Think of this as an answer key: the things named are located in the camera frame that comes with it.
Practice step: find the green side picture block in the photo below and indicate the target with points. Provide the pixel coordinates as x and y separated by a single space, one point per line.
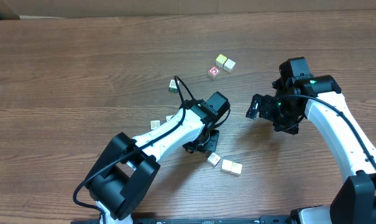
173 86

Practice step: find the yellow top wooden block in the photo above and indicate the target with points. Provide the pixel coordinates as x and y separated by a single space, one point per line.
220 60

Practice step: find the red top wooden block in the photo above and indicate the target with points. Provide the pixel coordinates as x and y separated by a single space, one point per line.
213 72

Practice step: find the plain cream wooden block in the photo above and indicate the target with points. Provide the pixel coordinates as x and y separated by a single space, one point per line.
226 165

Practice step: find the hammer picture wooden block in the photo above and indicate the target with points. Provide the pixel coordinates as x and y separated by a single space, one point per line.
168 118

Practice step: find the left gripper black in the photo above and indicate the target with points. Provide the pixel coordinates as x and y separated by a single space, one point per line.
208 143

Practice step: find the red edged picture block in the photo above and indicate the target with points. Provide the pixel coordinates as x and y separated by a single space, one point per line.
213 159

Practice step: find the plain white wooden block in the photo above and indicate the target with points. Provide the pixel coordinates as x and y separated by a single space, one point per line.
229 65

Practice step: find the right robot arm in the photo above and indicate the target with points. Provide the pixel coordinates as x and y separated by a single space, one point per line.
301 95

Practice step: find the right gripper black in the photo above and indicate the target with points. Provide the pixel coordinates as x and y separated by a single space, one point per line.
265 107

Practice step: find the acorn picture wooden block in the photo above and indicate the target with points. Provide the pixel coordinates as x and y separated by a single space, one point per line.
236 168

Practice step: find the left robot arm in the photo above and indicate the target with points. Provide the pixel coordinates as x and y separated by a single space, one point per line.
123 173

